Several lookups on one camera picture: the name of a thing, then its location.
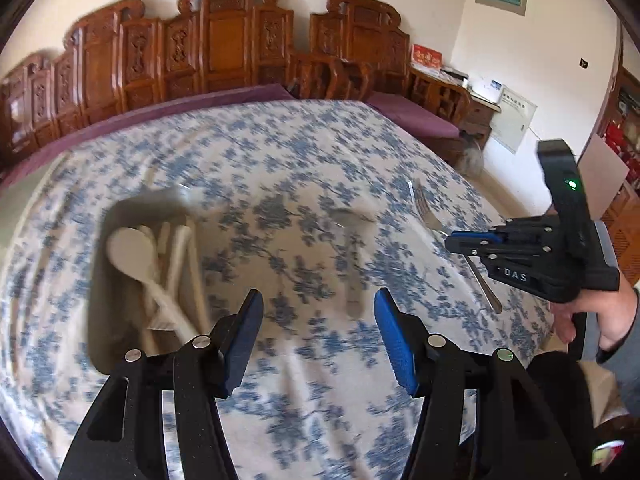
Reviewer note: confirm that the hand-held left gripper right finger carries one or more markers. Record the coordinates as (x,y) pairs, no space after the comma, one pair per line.
(395,345)

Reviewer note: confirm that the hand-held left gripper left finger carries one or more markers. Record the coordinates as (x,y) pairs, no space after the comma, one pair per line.
(245,340)

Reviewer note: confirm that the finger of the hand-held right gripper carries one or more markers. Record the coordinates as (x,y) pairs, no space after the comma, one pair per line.
(465,247)
(480,236)

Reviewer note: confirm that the metal fork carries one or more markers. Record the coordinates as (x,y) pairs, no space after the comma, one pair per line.
(425,210)

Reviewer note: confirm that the light bamboo chopstick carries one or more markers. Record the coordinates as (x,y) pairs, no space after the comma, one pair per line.
(197,280)

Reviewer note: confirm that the white soup spoon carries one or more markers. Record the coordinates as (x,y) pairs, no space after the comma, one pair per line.
(162,235)

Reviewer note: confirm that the grey utensil tray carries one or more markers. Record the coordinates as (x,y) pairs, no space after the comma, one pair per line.
(100,310)

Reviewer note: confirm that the grey soup spoon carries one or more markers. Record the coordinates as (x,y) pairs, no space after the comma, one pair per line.
(182,195)

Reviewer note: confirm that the person's right forearm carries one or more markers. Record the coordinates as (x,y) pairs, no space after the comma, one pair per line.
(634,332)

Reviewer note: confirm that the person's right hand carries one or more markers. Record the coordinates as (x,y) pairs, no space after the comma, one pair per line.
(617,310)

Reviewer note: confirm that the wooden display cabinet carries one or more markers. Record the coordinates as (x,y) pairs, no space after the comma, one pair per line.
(625,220)

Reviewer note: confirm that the grey fuzzy object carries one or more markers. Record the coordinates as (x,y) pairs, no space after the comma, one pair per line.
(471,157)

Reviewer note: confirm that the beige leaning board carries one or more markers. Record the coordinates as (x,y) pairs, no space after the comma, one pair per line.
(600,175)

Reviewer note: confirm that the wooden side table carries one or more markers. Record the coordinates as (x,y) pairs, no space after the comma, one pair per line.
(477,115)

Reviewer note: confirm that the short purple seat cushion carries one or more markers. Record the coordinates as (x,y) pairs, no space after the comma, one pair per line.
(415,115)

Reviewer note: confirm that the white box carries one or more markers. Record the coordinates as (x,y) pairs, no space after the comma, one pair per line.
(487,87)

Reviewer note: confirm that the person's leg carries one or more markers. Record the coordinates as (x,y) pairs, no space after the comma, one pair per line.
(565,410)

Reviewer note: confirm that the blue floral tablecloth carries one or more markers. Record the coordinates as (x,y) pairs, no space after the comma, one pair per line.
(300,160)

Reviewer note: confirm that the red box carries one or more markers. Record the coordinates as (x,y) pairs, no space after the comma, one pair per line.
(427,55)

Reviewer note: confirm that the colourful packet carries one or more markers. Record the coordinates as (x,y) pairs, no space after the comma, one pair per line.
(607,454)

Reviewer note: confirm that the wooden armchair purple cushion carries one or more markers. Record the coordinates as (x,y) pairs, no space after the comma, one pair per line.
(360,25)

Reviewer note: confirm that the long purple seat cushion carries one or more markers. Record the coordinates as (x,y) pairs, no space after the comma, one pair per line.
(225,97)

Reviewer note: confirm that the long carved wooden bench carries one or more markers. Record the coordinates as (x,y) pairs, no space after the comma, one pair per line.
(220,35)

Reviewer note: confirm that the white wall chart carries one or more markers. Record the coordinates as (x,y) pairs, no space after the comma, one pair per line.
(515,120)

